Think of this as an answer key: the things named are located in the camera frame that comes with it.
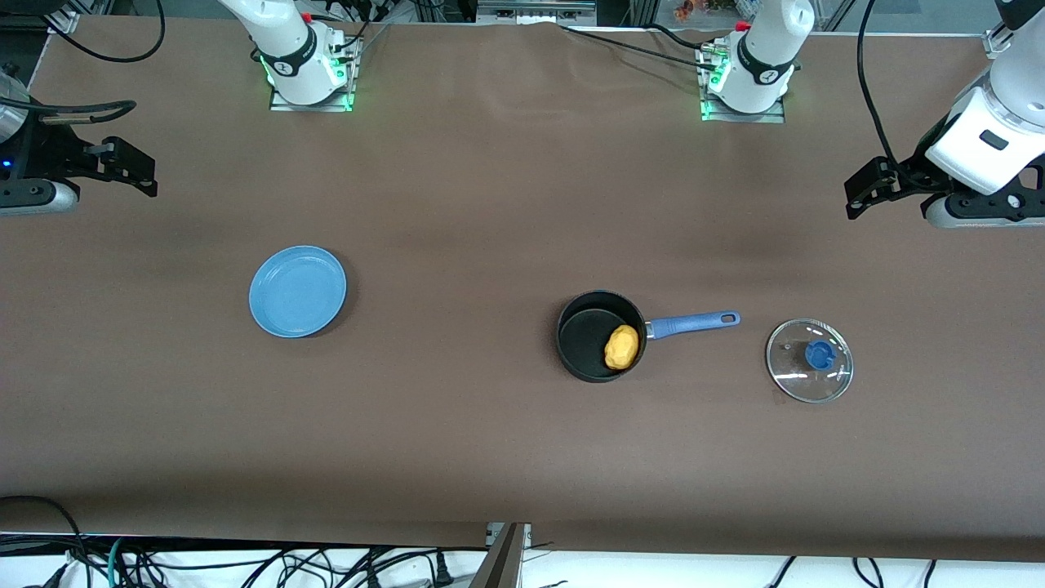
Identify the glass lid with blue knob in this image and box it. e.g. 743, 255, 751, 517
765, 317, 855, 405

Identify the yellow potato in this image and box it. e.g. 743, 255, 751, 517
603, 323, 641, 371

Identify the blue round plate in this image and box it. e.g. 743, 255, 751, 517
248, 245, 348, 339

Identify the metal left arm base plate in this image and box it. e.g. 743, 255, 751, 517
700, 42, 787, 124

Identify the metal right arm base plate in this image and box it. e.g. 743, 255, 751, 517
269, 34, 354, 114

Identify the short black base cable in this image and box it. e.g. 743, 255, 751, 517
651, 23, 708, 51

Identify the long black base cable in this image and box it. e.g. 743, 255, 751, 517
559, 24, 709, 68

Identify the dark pot with blue handle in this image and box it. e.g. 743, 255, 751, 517
556, 289, 742, 383

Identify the thick black looped floor cable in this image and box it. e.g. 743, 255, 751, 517
0, 495, 92, 588

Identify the teal floor cable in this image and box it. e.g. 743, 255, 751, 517
104, 535, 130, 588

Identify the grey aluminium frame rail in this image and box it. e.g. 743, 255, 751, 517
477, 0, 598, 26

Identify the aluminium frame strut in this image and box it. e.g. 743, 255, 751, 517
469, 523, 532, 588

